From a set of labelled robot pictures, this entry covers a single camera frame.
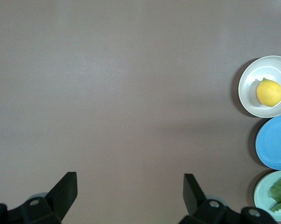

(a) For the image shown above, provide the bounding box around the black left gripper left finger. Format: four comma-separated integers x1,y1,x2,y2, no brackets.
0,172,77,224

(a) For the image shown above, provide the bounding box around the green lettuce leaf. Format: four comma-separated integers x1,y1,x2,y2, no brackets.
268,175,281,213

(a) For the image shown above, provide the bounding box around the yellow lemon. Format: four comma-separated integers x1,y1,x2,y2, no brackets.
256,77,281,107

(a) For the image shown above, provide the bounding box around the white round plate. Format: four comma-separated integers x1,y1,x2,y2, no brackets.
238,55,281,118

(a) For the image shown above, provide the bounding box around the light green round plate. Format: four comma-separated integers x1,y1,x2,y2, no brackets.
253,170,281,222

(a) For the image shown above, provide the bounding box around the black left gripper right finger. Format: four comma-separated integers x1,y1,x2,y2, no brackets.
179,173,278,224

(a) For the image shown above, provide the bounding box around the blue round plate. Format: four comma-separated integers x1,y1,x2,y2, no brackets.
255,113,281,170

